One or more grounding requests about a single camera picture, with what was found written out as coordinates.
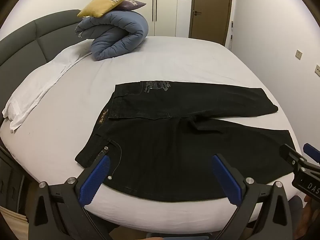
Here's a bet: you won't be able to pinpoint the white pillow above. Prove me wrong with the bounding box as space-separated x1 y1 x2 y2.
2 42 93 133

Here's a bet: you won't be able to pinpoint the blue rolled duvet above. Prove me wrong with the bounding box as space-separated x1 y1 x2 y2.
74 10 149 62

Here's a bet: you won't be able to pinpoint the brown door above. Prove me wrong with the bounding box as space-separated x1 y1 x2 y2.
189 0 233 47

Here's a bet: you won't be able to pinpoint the beige fabric item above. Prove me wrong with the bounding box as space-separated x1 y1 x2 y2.
0 206 28 225

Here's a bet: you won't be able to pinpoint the yellow cushion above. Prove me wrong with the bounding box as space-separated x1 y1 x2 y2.
77 0 137 18

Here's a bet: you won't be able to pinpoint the white wardrobe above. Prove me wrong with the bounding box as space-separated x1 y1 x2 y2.
101 0 196 38

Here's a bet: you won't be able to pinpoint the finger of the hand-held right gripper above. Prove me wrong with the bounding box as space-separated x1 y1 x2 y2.
279 144 307 172
303 143 320 167

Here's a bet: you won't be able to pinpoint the thin stick by door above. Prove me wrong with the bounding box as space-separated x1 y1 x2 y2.
228 21 234 49

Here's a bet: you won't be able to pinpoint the black denim pants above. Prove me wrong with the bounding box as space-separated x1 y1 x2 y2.
74 80 302 203

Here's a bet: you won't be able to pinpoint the person's right hand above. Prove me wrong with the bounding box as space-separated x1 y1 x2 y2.
303 194 316 230

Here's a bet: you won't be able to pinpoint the purple cushion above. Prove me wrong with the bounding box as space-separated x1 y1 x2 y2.
117 0 147 12

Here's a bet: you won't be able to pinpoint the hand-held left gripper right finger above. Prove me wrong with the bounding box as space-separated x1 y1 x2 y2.
211 154 293 240

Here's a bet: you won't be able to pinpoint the grey padded headboard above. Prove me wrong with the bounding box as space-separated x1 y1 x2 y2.
0 9 87 68

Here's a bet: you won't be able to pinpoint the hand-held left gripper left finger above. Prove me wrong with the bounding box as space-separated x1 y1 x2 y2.
28 154 112 240

